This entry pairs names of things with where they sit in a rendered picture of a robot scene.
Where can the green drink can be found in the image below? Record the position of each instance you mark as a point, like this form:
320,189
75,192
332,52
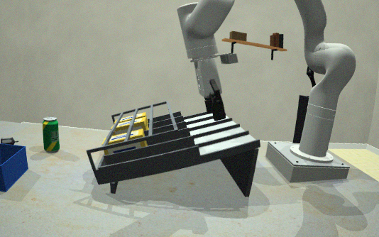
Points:
51,135

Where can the yellow butter carton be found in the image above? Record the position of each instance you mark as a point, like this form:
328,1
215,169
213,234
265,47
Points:
121,137
140,123
129,118

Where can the blue open bin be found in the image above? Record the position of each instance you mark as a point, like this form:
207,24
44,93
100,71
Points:
13,164

